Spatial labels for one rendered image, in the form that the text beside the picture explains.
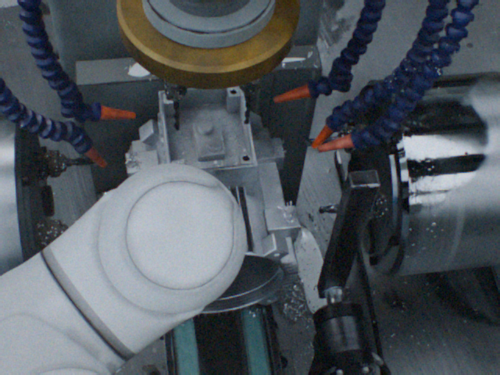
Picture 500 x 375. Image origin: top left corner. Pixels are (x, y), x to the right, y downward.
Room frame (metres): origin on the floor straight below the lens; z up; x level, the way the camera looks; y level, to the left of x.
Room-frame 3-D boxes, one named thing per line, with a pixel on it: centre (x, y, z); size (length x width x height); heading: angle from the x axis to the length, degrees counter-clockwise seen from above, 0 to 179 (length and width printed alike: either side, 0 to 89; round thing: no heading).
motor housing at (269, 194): (0.55, 0.04, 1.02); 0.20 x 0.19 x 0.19; 13
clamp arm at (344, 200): (0.46, -0.12, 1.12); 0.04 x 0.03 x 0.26; 12
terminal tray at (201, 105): (0.59, 0.04, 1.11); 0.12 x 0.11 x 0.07; 13
